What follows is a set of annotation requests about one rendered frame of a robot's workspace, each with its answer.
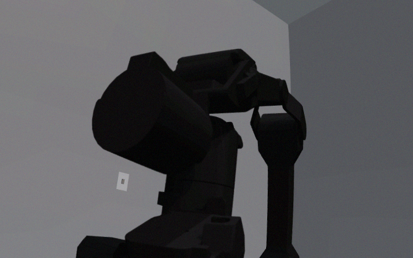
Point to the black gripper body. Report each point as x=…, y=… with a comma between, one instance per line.
x=194, y=197

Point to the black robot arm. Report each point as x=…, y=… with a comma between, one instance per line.
x=160, y=119

